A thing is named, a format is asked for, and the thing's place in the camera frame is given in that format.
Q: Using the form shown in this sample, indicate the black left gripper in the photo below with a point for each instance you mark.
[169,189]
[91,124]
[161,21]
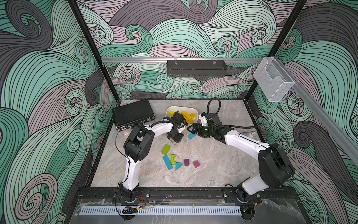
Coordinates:
[179,139]

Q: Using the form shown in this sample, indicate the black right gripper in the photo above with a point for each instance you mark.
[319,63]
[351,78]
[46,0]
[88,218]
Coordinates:
[195,125]

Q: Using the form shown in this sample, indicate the yellow long block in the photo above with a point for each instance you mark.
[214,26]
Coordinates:
[189,118]

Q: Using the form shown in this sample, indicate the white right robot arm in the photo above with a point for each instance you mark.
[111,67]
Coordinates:
[275,168]

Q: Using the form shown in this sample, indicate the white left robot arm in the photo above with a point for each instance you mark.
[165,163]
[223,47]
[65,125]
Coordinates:
[137,147]

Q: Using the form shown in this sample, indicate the teal short block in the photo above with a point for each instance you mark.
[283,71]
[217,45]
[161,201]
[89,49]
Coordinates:
[191,136]

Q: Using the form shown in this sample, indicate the green rectangular block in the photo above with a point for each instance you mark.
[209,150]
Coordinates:
[166,149]

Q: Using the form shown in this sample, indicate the white plastic tub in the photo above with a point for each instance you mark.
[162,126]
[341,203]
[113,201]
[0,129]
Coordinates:
[180,109]

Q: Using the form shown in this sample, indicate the light green arch block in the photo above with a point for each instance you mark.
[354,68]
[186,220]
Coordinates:
[173,162]

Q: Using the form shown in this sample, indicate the purple cube block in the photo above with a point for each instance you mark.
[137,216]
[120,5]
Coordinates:
[186,162]

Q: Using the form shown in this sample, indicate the teal triangle block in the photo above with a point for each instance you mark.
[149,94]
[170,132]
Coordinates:
[178,165]

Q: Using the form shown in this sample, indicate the teal long block at left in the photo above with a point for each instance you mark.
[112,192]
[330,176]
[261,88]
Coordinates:
[168,163]

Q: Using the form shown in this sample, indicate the magenta cube block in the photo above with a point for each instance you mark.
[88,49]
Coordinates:
[196,164]

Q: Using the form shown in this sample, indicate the black aluminium carrying case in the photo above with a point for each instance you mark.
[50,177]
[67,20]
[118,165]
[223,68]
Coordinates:
[139,112]

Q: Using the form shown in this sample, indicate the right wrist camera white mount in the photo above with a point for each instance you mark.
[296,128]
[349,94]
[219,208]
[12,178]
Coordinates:
[203,120]

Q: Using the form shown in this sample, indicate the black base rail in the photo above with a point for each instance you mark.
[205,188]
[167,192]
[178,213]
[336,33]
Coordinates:
[159,194]

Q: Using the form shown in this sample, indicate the black wall-mounted tray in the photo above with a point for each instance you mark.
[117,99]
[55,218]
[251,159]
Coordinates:
[200,69]

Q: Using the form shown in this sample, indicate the clear acrylic wall holder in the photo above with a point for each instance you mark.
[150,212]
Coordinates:
[273,78]

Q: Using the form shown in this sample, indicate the white slotted cable duct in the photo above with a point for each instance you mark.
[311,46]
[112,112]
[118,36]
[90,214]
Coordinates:
[163,210]

